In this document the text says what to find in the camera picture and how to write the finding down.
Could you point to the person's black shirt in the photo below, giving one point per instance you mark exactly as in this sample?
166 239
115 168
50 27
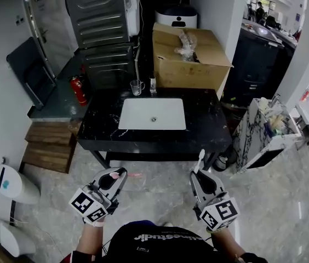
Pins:
157 245

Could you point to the wooden steps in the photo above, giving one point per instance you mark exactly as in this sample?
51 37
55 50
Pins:
49 144

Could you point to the wall socket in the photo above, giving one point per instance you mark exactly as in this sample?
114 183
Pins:
19 20

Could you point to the black cabinet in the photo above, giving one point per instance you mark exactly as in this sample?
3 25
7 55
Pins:
258 62

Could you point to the white sink basin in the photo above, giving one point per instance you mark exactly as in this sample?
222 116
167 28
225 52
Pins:
143 114

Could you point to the grey metal appliance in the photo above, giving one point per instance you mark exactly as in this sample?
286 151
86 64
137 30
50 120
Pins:
97 12

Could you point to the pink toothbrush item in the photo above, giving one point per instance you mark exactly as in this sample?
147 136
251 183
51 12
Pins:
135 175

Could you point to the white appliance with dark lid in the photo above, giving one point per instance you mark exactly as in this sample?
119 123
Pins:
176 16

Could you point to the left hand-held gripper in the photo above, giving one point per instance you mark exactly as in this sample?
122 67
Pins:
88 203

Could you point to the brown cardboard box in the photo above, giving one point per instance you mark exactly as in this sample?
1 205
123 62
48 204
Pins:
168 64

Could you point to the clear glass cup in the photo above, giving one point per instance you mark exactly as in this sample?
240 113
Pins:
136 88

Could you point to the person's right forearm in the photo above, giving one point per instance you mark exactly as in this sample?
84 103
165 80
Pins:
223 242

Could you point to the dark kettle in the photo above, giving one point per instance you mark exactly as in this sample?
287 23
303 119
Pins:
223 160

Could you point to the white water heater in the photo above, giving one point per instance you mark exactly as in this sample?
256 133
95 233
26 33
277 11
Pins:
133 10

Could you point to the white marble patterned cabinet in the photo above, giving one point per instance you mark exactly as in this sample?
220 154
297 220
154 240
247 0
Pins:
256 136

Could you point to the person's left forearm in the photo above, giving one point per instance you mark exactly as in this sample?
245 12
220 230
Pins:
90 238

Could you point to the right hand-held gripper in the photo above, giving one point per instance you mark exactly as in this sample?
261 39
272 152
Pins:
214 207

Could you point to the black marble sink counter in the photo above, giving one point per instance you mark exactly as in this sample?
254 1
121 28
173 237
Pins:
203 119

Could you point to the dark metal appliance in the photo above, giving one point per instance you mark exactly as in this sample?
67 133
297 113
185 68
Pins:
108 64

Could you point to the white door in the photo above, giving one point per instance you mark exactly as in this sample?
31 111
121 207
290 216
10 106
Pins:
47 29

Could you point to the red fire extinguisher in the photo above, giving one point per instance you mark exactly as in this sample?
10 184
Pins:
78 90

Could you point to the white plastic device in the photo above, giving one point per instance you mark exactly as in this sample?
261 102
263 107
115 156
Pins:
12 237

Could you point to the white toothbrush item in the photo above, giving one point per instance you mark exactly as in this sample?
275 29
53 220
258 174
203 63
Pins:
199 160

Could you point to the white trash bin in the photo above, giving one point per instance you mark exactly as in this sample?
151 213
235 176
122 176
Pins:
14 183

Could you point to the clear plastic wrap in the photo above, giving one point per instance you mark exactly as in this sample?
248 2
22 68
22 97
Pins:
186 46

